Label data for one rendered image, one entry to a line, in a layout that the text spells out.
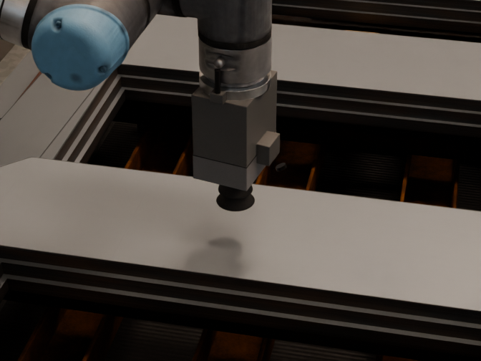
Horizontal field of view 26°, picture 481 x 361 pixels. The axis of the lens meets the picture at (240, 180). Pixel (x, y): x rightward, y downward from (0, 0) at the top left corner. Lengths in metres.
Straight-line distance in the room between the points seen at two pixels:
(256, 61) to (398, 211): 0.29
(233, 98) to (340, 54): 0.53
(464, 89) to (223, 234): 0.48
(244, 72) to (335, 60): 0.51
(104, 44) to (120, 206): 0.36
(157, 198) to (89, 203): 0.08
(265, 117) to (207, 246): 0.16
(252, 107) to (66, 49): 0.23
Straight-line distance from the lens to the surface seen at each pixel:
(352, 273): 1.14
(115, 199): 1.25
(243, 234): 1.19
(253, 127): 1.08
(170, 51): 1.57
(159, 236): 1.19
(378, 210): 1.23
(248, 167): 1.09
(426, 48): 1.61
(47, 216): 1.23
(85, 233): 1.20
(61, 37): 0.92
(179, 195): 1.25
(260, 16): 1.03
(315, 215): 1.22
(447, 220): 1.23
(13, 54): 2.02
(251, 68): 1.05
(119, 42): 0.94
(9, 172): 1.32
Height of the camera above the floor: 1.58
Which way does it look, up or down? 34 degrees down
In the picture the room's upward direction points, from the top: straight up
